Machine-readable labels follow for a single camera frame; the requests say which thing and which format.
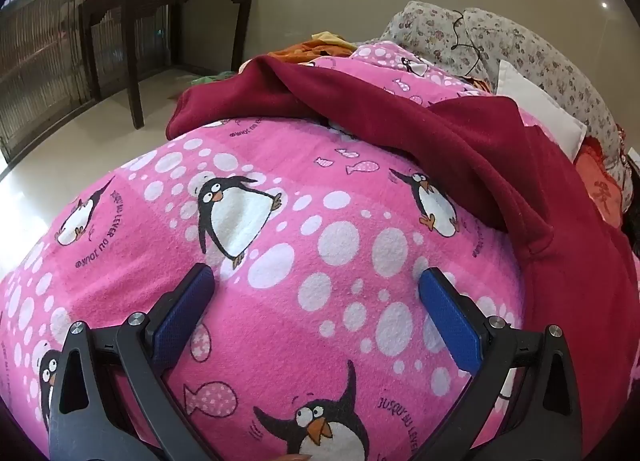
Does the white pillow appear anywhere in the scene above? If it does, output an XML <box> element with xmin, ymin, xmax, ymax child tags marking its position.
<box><xmin>495</xmin><ymin>60</ymin><xmax>588</xmax><ymax>162</ymax></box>

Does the maroon fleece garment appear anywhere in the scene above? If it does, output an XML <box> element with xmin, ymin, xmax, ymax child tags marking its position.
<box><xmin>166</xmin><ymin>55</ymin><xmax>640</xmax><ymax>442</ymax></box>

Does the orange cloth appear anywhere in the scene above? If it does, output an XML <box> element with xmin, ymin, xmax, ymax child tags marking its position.
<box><xmin>270</xmin><ymin>38</ymin><xmax>358</xmax><ymax>64</ymax></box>

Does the red embroidered cushion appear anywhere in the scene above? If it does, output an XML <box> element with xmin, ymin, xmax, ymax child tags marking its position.
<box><xmin>575</xmin><ymin>136</ymin><xmax>626</xmax><ymax>229</ymax></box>

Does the green cloth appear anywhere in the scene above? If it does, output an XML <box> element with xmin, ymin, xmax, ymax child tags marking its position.
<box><xmin>189</xmin><ymin>70</ymin><xmax>241</xmax><ymax>88</ymax></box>

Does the yellow cloth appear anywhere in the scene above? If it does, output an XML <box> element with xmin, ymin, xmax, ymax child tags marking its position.
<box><xmin>311</xmin><ymin>31</ymin><xmax>357</xmax><ymax>49</ymax></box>

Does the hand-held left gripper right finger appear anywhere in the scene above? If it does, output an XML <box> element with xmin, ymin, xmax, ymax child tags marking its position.
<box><xmin>418</xmin><ymin>267</ymin><xmax>585</xmax><ymax>461</ymax></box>

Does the thin black cord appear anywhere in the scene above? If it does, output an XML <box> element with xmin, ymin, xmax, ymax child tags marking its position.
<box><xmin>451</xmin><ymin>10</ymin><xmax>493</xmax><ymax>79</ymax></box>

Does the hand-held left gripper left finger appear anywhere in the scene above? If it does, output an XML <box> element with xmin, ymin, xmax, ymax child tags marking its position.
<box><xmin>48</xmin><ymin>262</ymin><xmax>217</xmax><ymax>461</ymax></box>

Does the pink penguin print blanket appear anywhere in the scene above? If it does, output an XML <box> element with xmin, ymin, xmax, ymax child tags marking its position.
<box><xmin>0</xmin><ymin>40</ymin><xmax>640</xmax><ymax>461</ymax></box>

